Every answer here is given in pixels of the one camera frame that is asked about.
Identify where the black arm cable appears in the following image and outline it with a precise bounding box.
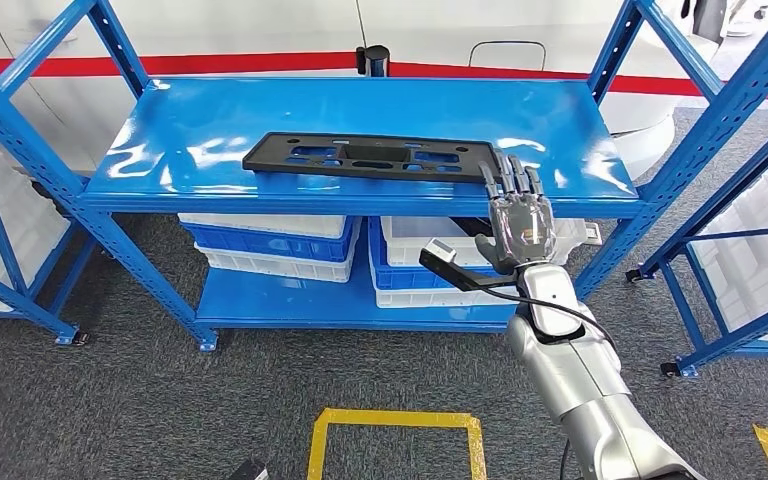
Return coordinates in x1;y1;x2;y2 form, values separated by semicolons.
479;281;618;352

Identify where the black plastic part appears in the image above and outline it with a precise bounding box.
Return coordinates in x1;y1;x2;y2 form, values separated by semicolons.
453;217;491;238

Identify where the red barrier belt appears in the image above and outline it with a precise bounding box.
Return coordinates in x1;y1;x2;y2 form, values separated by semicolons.
0;51;768;102

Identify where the black box with white edge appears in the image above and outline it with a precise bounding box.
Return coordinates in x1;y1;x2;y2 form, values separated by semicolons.
228;458;269;480

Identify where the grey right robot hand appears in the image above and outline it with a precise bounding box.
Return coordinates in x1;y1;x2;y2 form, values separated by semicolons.
475;150;558;276

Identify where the black stanchion post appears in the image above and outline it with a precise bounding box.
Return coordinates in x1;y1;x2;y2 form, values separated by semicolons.
356;44;391;78

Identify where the black plastic plate bracket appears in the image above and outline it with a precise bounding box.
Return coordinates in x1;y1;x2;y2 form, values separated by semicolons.
242;131;501;185

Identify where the pale wrist camera on bracket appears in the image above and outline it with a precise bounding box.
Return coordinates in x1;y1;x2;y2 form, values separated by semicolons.
418;239;518;293

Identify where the blue metal shelf rack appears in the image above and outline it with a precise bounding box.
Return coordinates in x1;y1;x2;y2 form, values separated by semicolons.
0;115;98;347
627;109;768;380
0;0;768;352

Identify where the blue plastic bin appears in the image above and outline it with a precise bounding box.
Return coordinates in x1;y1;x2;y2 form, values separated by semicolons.
181;221;359;264
368;217;524;291

